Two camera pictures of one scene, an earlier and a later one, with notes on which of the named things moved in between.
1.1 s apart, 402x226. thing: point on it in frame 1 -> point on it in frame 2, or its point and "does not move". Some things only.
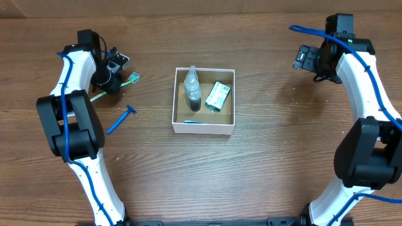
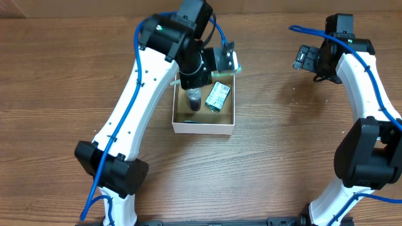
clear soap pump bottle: (192, 90) does not move
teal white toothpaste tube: (193, 122) does not move
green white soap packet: (217, 96) does not move
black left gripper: (114, 86) -> (203, 75)
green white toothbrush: (134, 78) -> (215, 73)
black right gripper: (333, 77) does not move
